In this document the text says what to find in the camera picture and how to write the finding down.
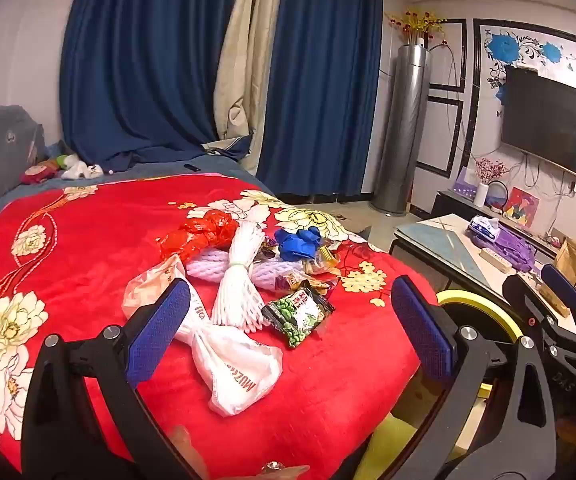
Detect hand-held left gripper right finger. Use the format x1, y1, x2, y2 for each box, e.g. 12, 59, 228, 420
390, 275, 559, 480

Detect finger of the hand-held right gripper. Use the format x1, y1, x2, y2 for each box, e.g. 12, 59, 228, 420
540, 262, 576, 342
502, 272, 576, 356

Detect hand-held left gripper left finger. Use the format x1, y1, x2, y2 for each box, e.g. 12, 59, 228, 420
20, 277, 209, 480

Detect yellow bin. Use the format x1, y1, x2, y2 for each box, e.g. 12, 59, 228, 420
435, 289, 524, 401

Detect white plastic bag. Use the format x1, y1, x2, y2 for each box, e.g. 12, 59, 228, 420
122, 255, 283, 417

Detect lilac foam net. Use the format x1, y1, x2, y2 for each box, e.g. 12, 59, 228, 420
248, 260, 293, 291
186, 250, 231, 278

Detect white foam net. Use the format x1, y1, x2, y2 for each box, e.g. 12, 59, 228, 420
211, 221, 269, 333

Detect red plastic bag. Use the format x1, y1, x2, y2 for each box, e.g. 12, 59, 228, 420
158, 210, 239, 263

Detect yellow snack wrapper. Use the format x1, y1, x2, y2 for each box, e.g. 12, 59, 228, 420
308, 242, 343, 276

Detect green snack packet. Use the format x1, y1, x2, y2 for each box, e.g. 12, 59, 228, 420
262, 287, 336, 350

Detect colourful snack wrapper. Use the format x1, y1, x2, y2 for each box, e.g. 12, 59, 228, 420
275, 270, 339, 297

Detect person's left hand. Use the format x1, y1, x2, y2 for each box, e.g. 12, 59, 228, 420
170, 424, 313, 480

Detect brown paper bag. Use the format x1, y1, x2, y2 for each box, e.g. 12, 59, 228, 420
538, 237, 576, 318

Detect white power strip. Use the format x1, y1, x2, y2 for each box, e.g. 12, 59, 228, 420
479, 246, 512, 273

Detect purple backpack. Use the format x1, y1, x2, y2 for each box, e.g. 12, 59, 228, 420
470, 225, 536, 272

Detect tissue pack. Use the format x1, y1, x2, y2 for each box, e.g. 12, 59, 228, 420
467, 215, 501, 241

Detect colourful painting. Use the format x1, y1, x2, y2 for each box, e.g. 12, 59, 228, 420
503, 186, 540, 228

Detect coffee table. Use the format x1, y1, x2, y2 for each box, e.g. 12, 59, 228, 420
388, 212, 576, 336

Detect red floral blanket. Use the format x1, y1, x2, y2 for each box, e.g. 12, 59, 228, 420
0, 172, 441, 480

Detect round ornament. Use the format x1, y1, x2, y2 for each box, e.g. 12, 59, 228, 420
485, 180, 509, 213

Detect white vase with red flowers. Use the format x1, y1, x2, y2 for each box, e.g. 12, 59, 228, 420
473, 157, 510, 207

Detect dark television cabinet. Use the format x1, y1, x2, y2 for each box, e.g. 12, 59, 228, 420
430, 190, 576, 306

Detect purple gift bag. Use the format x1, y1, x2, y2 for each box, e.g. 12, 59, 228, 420
453, 166, 479, 198

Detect blue bed cover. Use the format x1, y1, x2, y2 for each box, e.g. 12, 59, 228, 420
32, 157, 279, 196

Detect white plush toy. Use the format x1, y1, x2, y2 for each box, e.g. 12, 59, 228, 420
62, 160, 104, 181

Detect silver tower air conditioner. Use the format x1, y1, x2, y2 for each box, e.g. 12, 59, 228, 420
370, 42, 434, 216

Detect red plush toy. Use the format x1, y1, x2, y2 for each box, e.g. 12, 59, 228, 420
20, 162, 61, 183

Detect beige curtain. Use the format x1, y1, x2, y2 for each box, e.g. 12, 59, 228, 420
213, 0, 289, 176

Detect blue curtain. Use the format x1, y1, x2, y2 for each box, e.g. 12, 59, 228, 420
257, 0, 383, 198
59, 0, 246, 171

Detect yellow artificial flowers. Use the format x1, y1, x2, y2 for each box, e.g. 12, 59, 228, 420
385, 7, 449, 41

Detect wall television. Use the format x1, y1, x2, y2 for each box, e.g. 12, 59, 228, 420
500, 65, 576, 193

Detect blue flower wall decal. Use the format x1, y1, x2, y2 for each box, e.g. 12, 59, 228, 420
485, 30, 576, 106

